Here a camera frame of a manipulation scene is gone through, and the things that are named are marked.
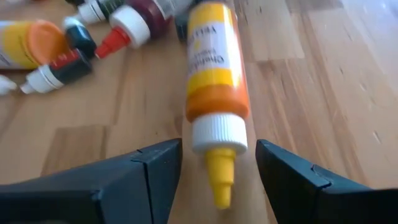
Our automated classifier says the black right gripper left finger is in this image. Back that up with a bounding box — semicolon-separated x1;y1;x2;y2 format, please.
0;138;183;224

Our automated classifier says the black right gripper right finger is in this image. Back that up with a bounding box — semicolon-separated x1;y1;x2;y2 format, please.
255;139;398;224

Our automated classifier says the small red food coloring bottle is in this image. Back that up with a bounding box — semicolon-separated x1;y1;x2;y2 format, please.
20;49;93;95

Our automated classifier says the large yellow food coloring bottle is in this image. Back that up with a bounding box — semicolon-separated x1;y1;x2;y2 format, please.
185;0;251;210
0;19;70;70

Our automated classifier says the small dark green food coloring bottle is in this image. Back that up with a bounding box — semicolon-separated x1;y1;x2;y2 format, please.
62;16;98;59

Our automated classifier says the large red food coloring bottle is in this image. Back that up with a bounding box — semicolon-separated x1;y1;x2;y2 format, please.
95;0;193;60

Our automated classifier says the large green food coloring bottle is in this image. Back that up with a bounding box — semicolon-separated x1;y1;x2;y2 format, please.
65;0;127;26

